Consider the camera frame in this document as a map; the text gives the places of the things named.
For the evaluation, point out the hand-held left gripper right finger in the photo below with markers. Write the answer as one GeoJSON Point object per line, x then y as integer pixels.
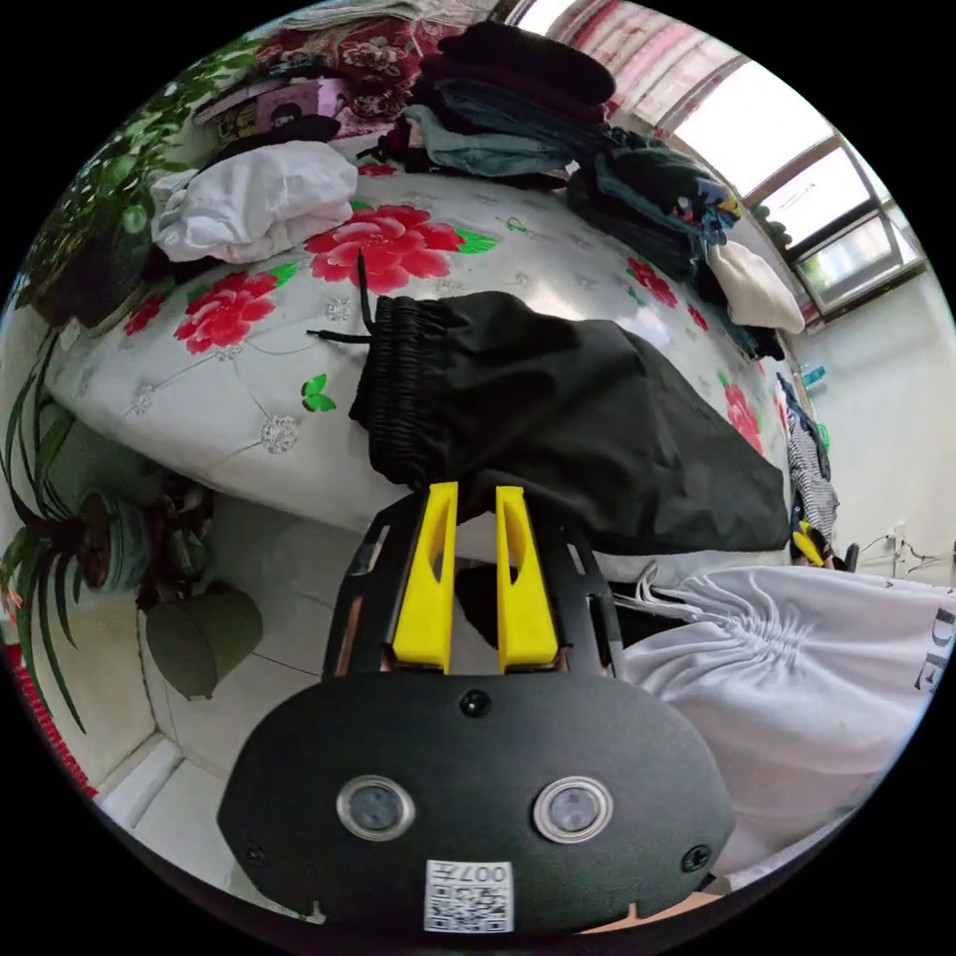
{"type": "Point", "coordinates": [526, 605]}

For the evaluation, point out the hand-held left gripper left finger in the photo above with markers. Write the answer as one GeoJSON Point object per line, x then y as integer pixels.
{"type": "Point", "coordinates": [422, 597]}

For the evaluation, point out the black pants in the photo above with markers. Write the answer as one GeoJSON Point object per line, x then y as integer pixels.
{"type": "Point", "coordinates": [568, 418]}

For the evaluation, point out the hanging striped clothes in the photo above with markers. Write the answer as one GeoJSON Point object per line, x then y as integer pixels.
{"type": "Point", "coordinates": [810, 463]}

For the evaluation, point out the person's body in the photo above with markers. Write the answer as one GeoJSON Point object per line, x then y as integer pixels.
{"type": "Point", "coordinates": [792, 694]}

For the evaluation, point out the potted plant with broad leaves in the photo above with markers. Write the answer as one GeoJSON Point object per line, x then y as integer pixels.
{"type": "Point", "coordinates": [198, 635]}

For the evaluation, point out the bed with floral sheet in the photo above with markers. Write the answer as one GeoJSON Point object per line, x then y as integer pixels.
{"type": "Point", "coordinates": [246, 351]}

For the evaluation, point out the window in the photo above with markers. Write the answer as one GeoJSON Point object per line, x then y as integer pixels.
{"type": "Point", "coordinates": [829, 194]}

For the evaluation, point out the potted plant with long leaves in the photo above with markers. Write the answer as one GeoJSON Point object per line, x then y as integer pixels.
{"type": "Point", "coordinates": [52, 523]}

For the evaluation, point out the white folded garment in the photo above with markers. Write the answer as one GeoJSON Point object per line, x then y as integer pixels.
{"type": "Point", "coordinates": [254, 202]}

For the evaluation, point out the pile of clothes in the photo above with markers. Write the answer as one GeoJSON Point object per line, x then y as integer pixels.
{"type": "Point", "coordinates": [538, 112]}

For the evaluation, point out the pink striped curtain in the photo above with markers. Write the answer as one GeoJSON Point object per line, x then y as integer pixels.
{"type": "Point", "coordinates": [635, 45]}

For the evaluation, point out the large leafy green plant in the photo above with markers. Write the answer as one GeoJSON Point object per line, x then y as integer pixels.
{"type": "Point", "coordinates": [112, 172]}

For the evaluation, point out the red floral quilt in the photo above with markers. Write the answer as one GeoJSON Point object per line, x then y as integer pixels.
{"type": "Point", "coordinates": [358, 60]}

